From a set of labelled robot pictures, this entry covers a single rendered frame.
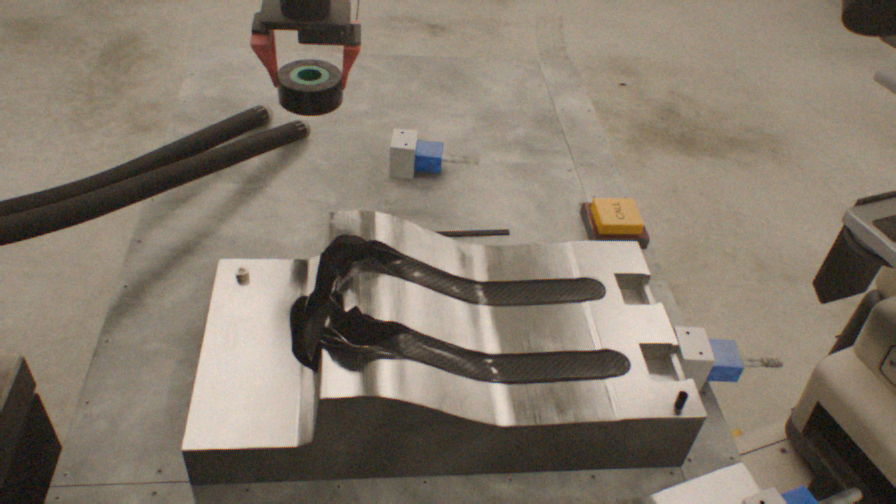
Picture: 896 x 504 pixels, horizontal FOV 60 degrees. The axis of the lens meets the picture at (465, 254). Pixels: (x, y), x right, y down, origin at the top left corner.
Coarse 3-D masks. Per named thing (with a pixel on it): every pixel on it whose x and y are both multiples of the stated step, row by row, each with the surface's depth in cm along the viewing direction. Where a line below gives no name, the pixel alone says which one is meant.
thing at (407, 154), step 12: (396, 132) 114; (408, 132) 114; (396, 144) 112; (408, 144) 112; (420, 144) 114; (432, 144) 115; (396, 156) 112; (408, 156) 112; (420, 156) 112; (432, 156) 113; (444, 156) 114; (456, 156) 115; (468, 156) 115; (396, 168) 114; (408, 168) 113; (420, 168) 114; (432, 168) 114
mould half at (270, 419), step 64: (448, 256) 88; (512, 256) 91; (576, 256) 91; (640, 256) 93; (256, 320) 83; (448, 320) 80; (512, 320) 84; (576, 320) 84; (640, 320) 84; (256, 384) 77; (320, 384) 69; (384, 384) 69; (448, 384) 74; (512, 384) 77; (576, 384) 77; (640, 384) 78; (192, 448) 71; (256, 448) 72; (320, 448) 73; (384, 448) 74; (448, 448) 75; (512, 448) 76; (576, 448) 77; (640, 448) 78
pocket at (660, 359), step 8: (640, 344) 82; (648, 344) 82; (656, 344) 82; (664, 344) 83; (672, 344) 83; (648, 352) 83; (656, 352) 83; (664, 352) 84; (672, 352) 83; (648, 360) 84; (656, 360) 84; (664, 360) 84; (672, 360) 83; (648, 368) 83; (656, 368) 83; (664, 368) 83; (672, 368) 83; (680, 368) 82; (656, 376) 82; (664, 376) 82; (672, 376) 82; (680, 376) 81
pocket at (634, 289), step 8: (616, 280) 91; (624, 280) 91; (632, 280) 91; (640, 280) 91; (648, 280) 91; (624, 288) 92; (632, 288) 92; (640, 288) 92; (648, 288) 91; (624, 296) 91; (632, 296) 91; (640, 296) 91; (648, 296) 90; (624, 304) 90; (632, 304) 90; (640, 304) 90; (648, 304) 89
